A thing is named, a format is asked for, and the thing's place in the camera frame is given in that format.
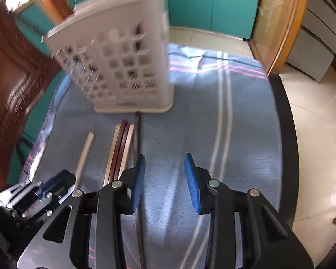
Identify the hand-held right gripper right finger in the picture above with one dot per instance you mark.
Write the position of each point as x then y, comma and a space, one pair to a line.
191, 182

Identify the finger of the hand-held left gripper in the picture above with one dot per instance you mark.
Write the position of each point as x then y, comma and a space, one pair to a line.
60, 180
19, 192

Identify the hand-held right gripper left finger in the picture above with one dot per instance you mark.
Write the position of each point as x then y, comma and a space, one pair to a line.
138, 179

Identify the light wooden chopstick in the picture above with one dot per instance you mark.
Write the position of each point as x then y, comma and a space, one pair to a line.
129, 145
84, 159
113, 151

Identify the dark brown chopstick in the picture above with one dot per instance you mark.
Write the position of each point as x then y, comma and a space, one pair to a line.
124, 148
119, 151

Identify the black chopstick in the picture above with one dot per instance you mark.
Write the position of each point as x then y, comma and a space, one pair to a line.
139, 134

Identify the white plastic utensil basket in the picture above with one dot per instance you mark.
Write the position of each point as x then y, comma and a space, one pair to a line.
106, 14

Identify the blue striped cloth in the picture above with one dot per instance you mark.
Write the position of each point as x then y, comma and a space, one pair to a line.
184, 112

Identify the carved wooden chair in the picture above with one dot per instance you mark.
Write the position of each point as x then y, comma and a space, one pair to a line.
11, 89

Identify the wood framed glass door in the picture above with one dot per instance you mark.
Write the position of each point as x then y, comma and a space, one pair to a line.
274, 19

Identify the silver refrigerator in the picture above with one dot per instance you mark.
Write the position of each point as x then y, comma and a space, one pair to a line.
319, 47

